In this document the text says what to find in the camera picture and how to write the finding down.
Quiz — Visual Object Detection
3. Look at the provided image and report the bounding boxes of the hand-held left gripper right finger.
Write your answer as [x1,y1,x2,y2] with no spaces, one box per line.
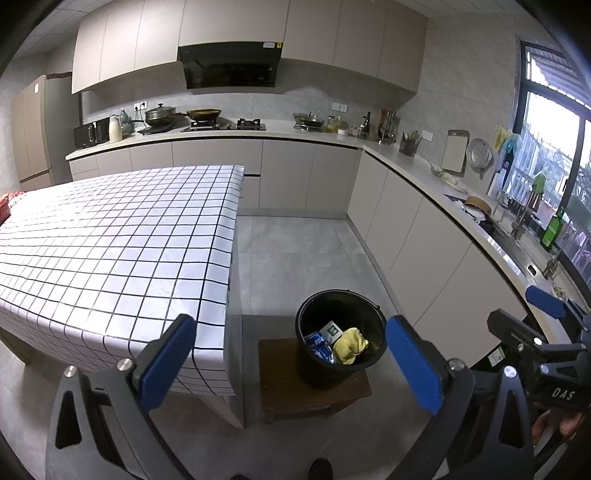
[385,315,539,480]

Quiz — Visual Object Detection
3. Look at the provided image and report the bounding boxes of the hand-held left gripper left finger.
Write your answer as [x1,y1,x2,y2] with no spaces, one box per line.
[46,314,198,480]

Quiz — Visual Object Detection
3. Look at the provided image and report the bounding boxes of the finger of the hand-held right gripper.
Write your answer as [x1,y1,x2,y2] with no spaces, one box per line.
[526,285,591,330]
[488,309,591,370]

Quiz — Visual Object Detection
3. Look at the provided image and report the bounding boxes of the yellow rag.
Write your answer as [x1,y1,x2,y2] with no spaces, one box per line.
[333,328,370,365]

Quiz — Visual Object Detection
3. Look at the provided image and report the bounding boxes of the black bucket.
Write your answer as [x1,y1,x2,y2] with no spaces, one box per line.
[295,289,387,389]

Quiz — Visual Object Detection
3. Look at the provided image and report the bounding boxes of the dark blue packet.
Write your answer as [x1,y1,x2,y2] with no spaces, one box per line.
[305,332,338,365]

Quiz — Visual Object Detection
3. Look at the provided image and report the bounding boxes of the person's right hand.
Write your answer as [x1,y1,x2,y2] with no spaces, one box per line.
[531,402,586,446]

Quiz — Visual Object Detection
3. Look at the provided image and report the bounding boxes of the steel sink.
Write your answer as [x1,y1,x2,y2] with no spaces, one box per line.
[445,194,568,282]

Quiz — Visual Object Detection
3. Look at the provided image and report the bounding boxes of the green glass bottle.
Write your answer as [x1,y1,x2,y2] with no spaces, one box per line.
[540,208,566,252]

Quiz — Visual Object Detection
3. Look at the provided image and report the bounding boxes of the table with grid tablecloth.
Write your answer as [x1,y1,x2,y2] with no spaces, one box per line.
[0,164,247,430]

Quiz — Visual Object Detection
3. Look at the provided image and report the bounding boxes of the steel faucet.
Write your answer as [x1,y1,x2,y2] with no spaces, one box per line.
[496,189,532,241]

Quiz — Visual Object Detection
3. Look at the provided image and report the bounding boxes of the brown bowl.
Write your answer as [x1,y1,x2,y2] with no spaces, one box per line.
[463,196,494,220]

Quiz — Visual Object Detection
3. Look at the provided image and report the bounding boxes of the dark wooden stool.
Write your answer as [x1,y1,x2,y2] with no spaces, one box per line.
[257,337,373,424]

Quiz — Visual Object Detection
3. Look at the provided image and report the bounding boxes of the white checkered tablecloth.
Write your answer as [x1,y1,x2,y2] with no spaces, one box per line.
[0,164,245,398]

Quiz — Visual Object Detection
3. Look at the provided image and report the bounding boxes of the black shoe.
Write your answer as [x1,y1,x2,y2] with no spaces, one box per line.
[307,458,335,480]

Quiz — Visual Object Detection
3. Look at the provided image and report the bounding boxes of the white crumpled cloth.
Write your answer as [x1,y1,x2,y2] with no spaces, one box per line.
[429,164,469,192]

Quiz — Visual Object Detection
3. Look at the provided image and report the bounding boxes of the steel strainer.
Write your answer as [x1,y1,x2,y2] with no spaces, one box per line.
[465,137,494,180]

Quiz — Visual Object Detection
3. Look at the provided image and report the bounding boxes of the dark framed window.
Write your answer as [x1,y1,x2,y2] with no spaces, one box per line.
[505,39,591,278]

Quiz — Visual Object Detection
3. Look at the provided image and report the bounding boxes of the white cutting board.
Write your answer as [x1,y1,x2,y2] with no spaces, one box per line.
[440,129,471,175]

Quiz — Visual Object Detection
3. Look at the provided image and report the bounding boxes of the dark chopstick holder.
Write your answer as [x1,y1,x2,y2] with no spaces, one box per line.
[399,130,422,157]

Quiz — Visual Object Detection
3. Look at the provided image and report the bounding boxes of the beige lower cabinets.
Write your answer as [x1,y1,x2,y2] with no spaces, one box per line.
[68,138,532,333]

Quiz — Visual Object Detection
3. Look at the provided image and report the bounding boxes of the beige cabinets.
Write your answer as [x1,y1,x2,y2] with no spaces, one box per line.
[68,138,532,333]
[71,0,428,95]

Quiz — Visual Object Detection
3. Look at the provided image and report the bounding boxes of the utensil rack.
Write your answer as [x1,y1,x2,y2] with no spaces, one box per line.
[379,108,402,144]

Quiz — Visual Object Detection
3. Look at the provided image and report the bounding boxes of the black gas stove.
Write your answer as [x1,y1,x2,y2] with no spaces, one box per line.
[180,119,267,133]

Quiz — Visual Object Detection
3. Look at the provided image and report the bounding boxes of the black microwave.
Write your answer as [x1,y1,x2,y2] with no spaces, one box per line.
[74,119,112,149]

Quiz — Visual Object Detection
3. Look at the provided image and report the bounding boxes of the lidded wok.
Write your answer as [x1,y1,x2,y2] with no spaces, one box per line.
[144,103,188,127]

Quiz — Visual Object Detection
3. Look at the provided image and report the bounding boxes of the steel lidded pot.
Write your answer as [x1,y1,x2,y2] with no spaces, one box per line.
[293,111,326,131]

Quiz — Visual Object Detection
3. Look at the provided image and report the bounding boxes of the beige refrigerator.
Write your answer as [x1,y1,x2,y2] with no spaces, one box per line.
[10,75,81,192]

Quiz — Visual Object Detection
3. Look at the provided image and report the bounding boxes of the black range hood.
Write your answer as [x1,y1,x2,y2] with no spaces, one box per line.
[178,41,283,90]

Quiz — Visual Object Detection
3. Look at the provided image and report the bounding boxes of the beige upper cabinets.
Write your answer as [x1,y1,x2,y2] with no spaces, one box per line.
[71,0,428,95]

